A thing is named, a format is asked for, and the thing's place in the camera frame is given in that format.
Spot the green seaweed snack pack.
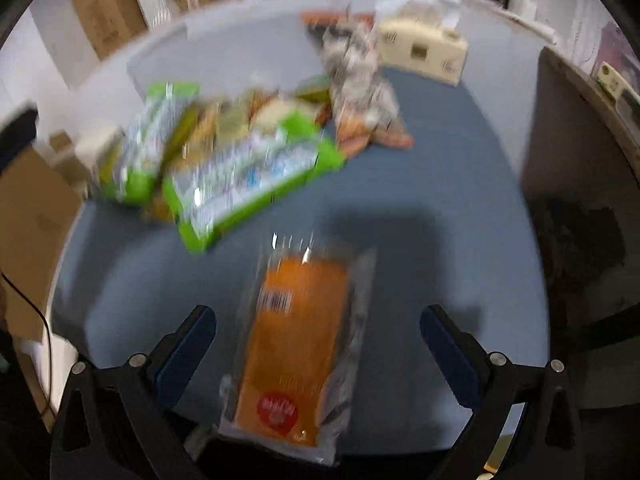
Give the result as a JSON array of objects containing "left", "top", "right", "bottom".
[{"left": 162, "top": 112, "right": 346, "bottom": 252}]

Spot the silver patterned snack bag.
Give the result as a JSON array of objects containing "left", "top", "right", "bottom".
[{"left": 321, "top": 21, "right": 413, "bottom": 158}]

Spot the orange snack packet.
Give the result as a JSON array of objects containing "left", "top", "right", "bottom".
[{"left": 218, "top": 235, "right": 376, "bottom": 466}]

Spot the dark side table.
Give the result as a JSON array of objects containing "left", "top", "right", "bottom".
[{"left": 520, "top": 47, "right": 639, "bottom": 353}]

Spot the large cardboard box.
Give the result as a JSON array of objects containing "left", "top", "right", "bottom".
[{"left": 72, "top": 0, "right": 148, "bottom": 61}]

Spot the cream tissue box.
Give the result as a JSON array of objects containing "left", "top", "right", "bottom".
[{"left": 374, "top": 0, "right": 469, "bottom": 87}]

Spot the brown cardboard sheet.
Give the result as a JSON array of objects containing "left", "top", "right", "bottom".
[{"left": 1, "top": 148, "right": 81, "bottom": 341}]

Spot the black cable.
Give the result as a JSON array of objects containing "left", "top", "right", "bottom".
[{"left": 0, "top": 268, "right": 57, "bottom": 418}]

